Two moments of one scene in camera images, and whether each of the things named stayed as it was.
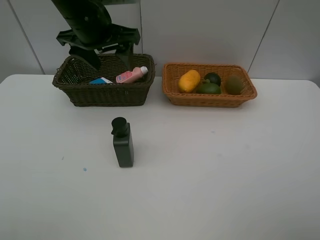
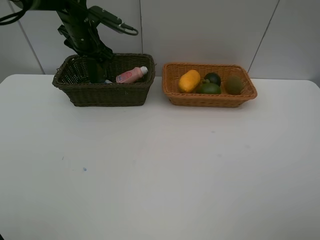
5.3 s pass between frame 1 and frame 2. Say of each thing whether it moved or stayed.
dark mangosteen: stayed
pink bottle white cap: stayed
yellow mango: stayed
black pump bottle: moved
